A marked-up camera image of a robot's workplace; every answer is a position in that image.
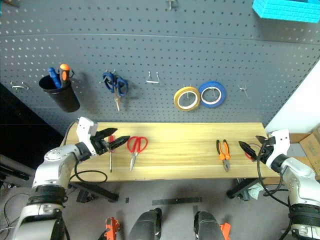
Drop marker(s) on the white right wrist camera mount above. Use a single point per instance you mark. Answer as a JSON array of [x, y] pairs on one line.
[[281, 145]]

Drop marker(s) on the blue tape roll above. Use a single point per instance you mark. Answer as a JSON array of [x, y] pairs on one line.
[[222, 96]]

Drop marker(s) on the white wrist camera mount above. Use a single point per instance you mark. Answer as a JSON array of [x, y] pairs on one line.
[[83, 127], [281, 145]]

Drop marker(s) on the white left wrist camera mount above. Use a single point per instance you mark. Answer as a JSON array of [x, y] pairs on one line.
[[83, 127]]

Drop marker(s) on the double metal pegboard hook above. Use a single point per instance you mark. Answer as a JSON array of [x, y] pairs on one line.
[[17, 86]]

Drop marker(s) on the yellow tape roll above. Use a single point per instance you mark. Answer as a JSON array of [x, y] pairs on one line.
[[178, 102]]

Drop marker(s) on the grey right robot leg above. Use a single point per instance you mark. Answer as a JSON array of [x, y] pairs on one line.
[[208, 226]]

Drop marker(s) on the orange and black pliers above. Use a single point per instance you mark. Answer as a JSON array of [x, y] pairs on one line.
[[226, 165]]

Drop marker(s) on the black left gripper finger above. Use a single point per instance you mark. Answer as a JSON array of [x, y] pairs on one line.
[[107, 132], [120, 142]]

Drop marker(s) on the small metal pegboard hook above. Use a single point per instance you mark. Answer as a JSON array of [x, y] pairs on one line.
[[170, 3]]

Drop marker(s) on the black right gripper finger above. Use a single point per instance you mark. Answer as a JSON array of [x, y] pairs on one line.
[[248, 151], [262, 140]]

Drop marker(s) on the small black floor tape piece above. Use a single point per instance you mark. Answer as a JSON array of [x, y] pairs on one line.
[[126, 200]]

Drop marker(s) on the black plastic tool cup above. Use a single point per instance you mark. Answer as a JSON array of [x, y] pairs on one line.
[[65, 100]]

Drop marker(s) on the orange metal bracket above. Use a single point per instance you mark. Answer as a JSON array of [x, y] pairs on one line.
[[225, 231], [112, 227]]

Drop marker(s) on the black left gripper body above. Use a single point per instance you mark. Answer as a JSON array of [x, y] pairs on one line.
[[101, 146]]

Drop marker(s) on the dark grey pegboard wall panel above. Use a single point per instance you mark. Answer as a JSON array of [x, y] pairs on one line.
[[160, 50]]

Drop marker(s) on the metal scissors hook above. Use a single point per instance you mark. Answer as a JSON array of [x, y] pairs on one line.
[[113, 72]]

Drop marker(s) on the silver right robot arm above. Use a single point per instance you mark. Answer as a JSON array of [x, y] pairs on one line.
[[300, 180]]

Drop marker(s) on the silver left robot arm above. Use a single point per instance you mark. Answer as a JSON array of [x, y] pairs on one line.
[[57, 160]]

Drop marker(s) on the brown cardboard box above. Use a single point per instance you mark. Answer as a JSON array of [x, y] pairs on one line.
[[310, 147]]

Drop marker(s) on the teal plastic storage bin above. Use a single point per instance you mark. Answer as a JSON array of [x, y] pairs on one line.
[[287, 11]]

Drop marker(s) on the grey robot leg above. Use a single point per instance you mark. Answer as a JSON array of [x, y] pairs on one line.
[[208, 226], [145, 225]]

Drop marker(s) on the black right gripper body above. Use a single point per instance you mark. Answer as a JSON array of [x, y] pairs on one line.
[[265, 152]]

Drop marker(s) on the grey left robot leg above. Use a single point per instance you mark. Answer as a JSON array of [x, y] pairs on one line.
[[145, 225]]

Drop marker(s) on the teal cloth rag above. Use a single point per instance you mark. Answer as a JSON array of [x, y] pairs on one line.
[[255, 193]]

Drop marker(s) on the black table leg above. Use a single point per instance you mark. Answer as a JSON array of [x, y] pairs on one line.
[[100, 191], [240, 188]]

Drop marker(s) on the orange and black screwdriver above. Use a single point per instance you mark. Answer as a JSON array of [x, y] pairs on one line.
[[64, 71]]

